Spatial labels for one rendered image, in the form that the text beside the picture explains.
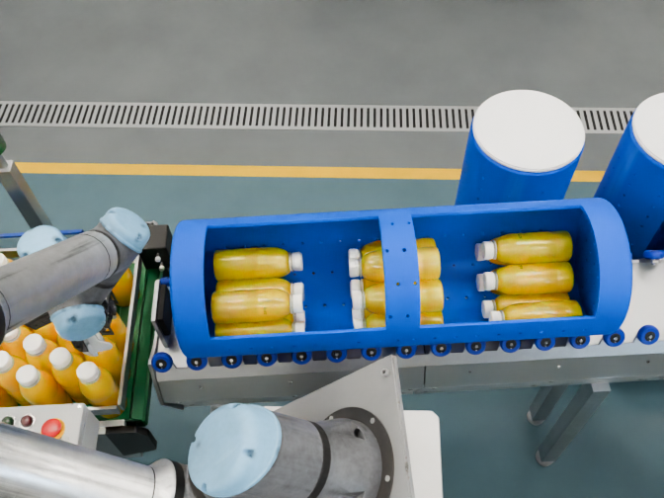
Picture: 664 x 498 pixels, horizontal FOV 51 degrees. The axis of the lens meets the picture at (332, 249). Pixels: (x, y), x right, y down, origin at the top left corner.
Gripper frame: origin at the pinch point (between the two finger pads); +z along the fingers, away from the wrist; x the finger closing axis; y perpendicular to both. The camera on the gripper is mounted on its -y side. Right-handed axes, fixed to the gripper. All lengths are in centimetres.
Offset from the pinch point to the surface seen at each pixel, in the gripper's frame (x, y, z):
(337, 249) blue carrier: 22, 50, 4
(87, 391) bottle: -9.5, -0.7, 3.2
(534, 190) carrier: 41, 100, 11
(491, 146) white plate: 49, 90, 4
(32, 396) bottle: -9.8, -11.7, 3.6
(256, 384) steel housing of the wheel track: -2.8, 30.8, 19.8
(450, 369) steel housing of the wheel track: -2, 74, 18
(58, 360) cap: -4.3, -5.8, -0.9
